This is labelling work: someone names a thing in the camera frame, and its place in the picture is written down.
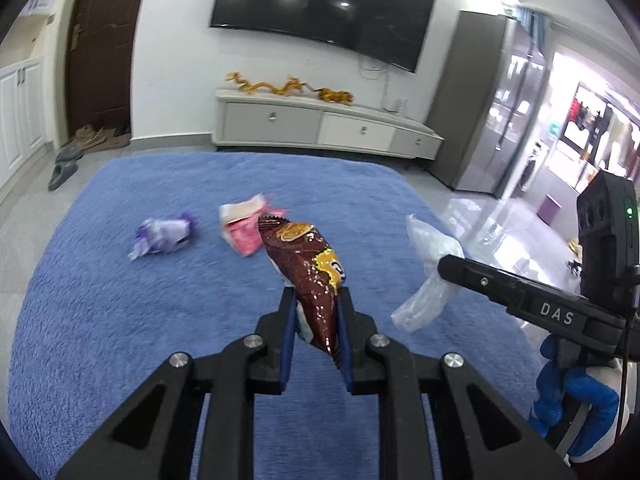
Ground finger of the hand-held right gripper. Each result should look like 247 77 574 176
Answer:
437 254 523 313

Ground dark shoes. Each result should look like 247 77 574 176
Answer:
107 122 132 149

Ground person's right hand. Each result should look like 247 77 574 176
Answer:
529 332 626 463

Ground blue curtain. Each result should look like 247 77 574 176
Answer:
515 7 551 46

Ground grey double door fridge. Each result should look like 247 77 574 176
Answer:
425 10 551 199

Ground black wall television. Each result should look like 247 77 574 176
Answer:
209 0 439 74

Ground clear plastic bag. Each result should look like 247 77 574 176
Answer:
391 214 466 333

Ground white base cabinets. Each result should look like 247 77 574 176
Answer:
0 56 49 191

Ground black television cable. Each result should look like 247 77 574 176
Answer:
357 57 396 111

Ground blue fluffy rug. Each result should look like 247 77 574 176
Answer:
7 152 551 480

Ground pink snack wrapper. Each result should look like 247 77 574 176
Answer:
218 192 284 259

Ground hanging clothes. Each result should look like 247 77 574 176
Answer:
567 95 616 146

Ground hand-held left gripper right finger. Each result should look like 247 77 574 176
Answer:
335 290 577 480

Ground long golden dragon figurine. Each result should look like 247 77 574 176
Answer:
225 71 317 99

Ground grey white television cabinet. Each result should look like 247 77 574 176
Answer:
214 87 445 161

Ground purple bin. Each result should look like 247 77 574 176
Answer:
541 194 566 229

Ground brown entrance door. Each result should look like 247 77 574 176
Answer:
65 0 153 137

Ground white washing machine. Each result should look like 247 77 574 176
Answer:
517 140 544 196

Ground small purple white wrapper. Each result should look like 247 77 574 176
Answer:
127 211 199 261

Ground beige shoes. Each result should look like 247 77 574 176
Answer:
75 124 109 150

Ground coiled golden dragon figurine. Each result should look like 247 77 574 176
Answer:
317 87 355 106

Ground brown snack packet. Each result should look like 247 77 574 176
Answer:
257 215 351 359

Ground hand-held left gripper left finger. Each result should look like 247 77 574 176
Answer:
55 285 301 480

